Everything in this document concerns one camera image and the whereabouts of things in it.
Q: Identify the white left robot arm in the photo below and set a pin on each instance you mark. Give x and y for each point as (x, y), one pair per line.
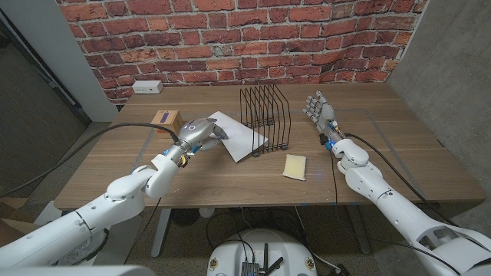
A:
(76, 230)

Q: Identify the white paper file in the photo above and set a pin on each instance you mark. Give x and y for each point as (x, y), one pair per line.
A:
(239, 138)

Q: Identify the white robot torso base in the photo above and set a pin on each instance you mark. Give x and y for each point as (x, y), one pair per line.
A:
(230, 249)

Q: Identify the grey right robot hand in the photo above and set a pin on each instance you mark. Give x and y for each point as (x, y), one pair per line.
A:
(325, 114)

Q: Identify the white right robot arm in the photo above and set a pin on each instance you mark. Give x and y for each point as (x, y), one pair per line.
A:
(391, 207)

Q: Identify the black antenna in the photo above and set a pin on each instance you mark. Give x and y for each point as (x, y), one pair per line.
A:
(265, 253)
(277, 263)

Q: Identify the grey computer box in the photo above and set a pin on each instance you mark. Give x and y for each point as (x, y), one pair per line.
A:
(250, 269)

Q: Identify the yellow sponge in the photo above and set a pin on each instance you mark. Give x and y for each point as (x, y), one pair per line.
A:
(294, 167)

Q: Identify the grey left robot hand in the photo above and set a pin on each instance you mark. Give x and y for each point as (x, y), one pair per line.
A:
(195, 132)

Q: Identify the grey sneaker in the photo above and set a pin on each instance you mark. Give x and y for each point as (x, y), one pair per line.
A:
(90, 247)

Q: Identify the white table leg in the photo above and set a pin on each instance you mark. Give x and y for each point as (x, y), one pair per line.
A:
(161, 230)

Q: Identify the red brick printed backdrop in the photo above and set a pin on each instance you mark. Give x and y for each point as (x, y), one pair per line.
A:
(238, 34)

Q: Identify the white power strip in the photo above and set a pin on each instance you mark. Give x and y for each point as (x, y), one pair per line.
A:
(147, 87)

